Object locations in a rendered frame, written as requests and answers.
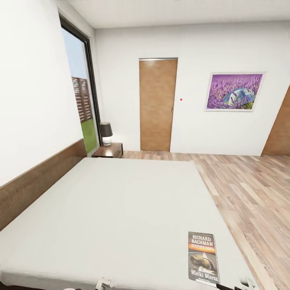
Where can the nightstand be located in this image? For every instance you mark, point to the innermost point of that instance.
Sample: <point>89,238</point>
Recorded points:
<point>114,150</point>

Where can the hardback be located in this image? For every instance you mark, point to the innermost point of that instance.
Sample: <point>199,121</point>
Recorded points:
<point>202,259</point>

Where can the table lamp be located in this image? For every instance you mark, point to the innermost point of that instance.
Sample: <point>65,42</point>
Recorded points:
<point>106,133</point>

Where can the painting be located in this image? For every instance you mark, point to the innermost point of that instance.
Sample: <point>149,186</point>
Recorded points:
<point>234,91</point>

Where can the bed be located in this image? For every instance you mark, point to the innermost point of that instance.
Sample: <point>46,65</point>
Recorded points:
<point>72,218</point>

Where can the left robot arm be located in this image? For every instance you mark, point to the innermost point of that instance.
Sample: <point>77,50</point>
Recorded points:
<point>104,280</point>

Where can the fixed window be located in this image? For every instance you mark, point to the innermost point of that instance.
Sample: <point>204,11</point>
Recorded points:
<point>80,62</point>

